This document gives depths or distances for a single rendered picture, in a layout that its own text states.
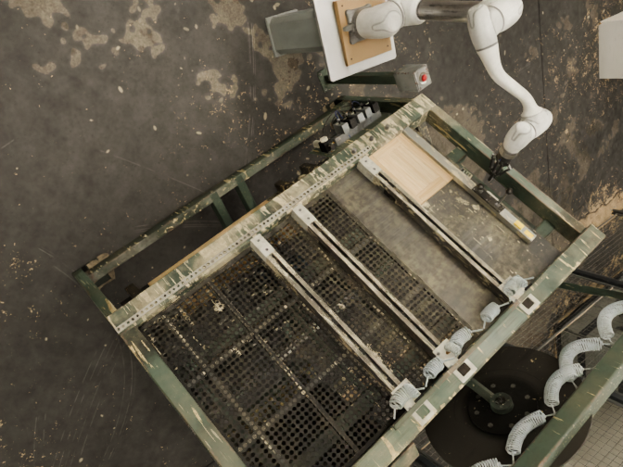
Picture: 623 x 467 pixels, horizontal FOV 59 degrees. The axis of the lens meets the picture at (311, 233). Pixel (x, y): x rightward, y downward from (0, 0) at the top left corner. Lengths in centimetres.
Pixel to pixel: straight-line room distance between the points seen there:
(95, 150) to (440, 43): 284
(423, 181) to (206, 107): 143
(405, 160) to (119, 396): 234
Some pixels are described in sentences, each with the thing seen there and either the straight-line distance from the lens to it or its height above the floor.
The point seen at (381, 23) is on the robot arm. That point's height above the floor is 102.
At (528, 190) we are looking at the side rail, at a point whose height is 149.
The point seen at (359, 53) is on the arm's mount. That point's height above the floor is 77.
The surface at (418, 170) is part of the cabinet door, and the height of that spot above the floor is 108.
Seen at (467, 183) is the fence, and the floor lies 128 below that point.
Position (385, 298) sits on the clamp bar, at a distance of 272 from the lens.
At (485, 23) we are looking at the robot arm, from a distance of 272.
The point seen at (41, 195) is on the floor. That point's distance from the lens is 338.
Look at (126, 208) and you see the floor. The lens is 350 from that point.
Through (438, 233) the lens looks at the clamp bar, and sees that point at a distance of 295.
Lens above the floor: 329
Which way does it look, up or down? 52 degrees down
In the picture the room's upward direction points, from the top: 111 degrees clockwise
